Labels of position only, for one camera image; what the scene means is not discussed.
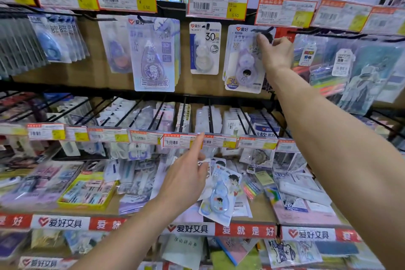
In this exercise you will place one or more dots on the yellow sticky note packet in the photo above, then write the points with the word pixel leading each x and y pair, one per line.
pixel 264 178

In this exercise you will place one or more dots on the green paper pack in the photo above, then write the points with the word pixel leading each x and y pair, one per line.
pixel 234 262

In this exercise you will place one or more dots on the person's right forearm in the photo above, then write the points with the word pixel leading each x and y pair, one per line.
pixel 341 159

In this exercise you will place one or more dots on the row of colourful highlighter packets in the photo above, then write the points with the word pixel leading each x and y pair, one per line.
pixel 322 76

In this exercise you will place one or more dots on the small white blue device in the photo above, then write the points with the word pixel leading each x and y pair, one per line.
pixel 9 181

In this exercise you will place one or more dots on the pink sticky note pack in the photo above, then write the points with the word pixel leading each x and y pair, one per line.
pixel 303 216

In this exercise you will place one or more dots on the cartoon sticker pack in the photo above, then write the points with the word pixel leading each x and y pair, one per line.
pixel 291 252

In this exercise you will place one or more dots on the bunch of blue correction tapes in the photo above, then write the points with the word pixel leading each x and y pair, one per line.
pixel 57 42

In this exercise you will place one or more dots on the pale exercise book pack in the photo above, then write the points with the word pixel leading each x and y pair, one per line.
pixel 183 252

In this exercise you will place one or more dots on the lilac flat packet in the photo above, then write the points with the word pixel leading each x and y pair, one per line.
pixel 133 204

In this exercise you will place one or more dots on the red shelf label strip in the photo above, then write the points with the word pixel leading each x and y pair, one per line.
pixel 104 224

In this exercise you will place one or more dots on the yellow eraser display box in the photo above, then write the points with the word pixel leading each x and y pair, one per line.
pixel 87 192

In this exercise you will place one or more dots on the dark purple packet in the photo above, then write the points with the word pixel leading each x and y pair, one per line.
pixel 12 244

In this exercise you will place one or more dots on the white 30m tape pack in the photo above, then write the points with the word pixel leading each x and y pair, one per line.
pixel 205 51

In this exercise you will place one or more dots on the lilac cartoon pack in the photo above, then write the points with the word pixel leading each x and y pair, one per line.
pixel 245 67

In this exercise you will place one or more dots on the pale lilac sheet pack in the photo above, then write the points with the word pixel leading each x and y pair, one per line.
pixel 190 216

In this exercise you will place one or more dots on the row of teal figure packets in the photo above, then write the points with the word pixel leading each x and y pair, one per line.
pixel 364 86

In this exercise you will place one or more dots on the pink eraser display box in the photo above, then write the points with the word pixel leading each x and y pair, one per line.
pixel 41 184

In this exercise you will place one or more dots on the rows of grey white packets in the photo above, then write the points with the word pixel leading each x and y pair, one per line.
pixel 202 118

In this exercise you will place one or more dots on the person's right hand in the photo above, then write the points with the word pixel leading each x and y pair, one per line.
pixel 278 56

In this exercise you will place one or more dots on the pink blue notebook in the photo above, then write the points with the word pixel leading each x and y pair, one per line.
pixel 235 249

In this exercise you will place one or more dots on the person's left hand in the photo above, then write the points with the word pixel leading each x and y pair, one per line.
pixel 186 181

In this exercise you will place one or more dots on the small white blue box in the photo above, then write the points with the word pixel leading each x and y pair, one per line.
pixel 111 170

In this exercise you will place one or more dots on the clear ruler packet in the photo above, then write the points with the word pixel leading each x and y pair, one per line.
pixel 291 197

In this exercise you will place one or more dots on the blue scissors packets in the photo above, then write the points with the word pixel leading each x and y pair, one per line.
pixel 57 96

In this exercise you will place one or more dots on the small rainbow marker packet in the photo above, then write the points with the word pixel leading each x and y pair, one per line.
pixel 250 188

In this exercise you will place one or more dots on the person's left forearm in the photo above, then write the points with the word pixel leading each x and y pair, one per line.
pixel 126 241

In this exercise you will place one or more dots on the blue cartoon tape pack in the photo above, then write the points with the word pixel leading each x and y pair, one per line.
pixel 221 197

